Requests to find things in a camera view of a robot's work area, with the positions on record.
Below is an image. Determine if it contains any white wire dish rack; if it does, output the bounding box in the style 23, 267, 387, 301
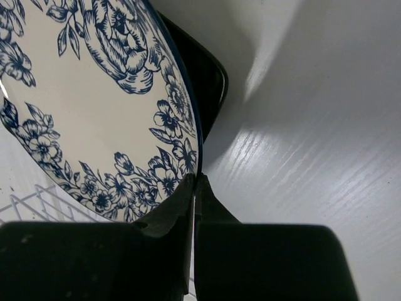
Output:
1, 184, 101, 224

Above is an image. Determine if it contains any dark square patterned plate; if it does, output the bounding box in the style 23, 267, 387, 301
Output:
150, 11, 228, 154

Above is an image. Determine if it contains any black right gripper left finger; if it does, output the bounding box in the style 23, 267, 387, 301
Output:
1, 174, 194, 300

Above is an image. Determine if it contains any blue and white patterned plate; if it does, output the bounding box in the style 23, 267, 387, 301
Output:
1, 1, 202, 223

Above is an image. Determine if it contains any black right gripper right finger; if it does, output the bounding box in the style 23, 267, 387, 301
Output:
194, 176, 358, 300

